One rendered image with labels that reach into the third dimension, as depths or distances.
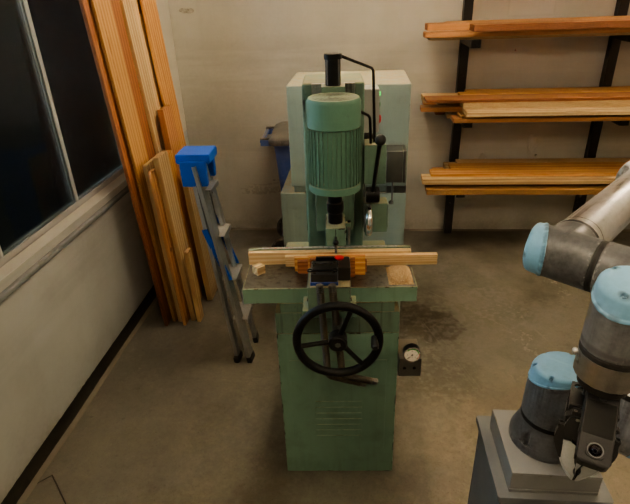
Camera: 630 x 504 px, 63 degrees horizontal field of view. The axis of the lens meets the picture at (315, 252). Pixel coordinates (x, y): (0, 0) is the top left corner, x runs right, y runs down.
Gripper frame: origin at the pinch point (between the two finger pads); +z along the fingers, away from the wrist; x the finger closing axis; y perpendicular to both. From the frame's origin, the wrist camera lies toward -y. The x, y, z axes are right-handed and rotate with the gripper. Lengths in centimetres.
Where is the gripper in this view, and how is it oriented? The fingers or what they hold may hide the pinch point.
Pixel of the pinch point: (574, 477)
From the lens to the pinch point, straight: 102.7
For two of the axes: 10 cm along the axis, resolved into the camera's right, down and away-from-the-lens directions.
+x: -8.8, -2.0, 4.2
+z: 0.1, 8.9, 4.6
